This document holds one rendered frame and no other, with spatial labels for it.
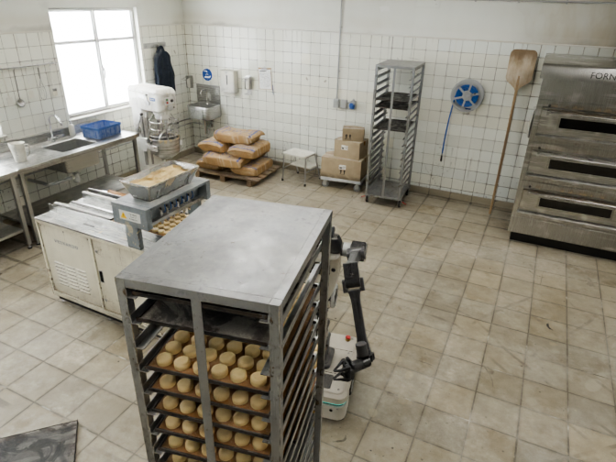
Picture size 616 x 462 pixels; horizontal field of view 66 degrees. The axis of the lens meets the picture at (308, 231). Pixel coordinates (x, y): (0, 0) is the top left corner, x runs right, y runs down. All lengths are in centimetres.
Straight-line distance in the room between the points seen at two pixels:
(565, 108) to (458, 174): 189
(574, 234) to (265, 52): 489
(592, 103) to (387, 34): 272
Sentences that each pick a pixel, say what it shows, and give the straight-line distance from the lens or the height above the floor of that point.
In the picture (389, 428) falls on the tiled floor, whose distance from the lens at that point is 341.
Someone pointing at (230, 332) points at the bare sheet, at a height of 167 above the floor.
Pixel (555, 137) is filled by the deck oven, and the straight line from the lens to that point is 563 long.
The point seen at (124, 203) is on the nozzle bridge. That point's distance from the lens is 363.
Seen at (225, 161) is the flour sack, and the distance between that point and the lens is 714.
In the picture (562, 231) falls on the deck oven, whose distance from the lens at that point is 603.
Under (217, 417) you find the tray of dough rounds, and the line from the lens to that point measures 164.
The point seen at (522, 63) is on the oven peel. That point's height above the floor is 187.
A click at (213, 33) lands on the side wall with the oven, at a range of 816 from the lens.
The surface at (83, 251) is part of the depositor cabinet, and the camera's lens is 422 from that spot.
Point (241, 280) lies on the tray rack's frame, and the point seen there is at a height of 182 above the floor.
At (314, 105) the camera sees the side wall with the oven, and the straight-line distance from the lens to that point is 737.
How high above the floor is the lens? 252
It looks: 26 degrees down
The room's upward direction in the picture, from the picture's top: 1 degrees clockwise
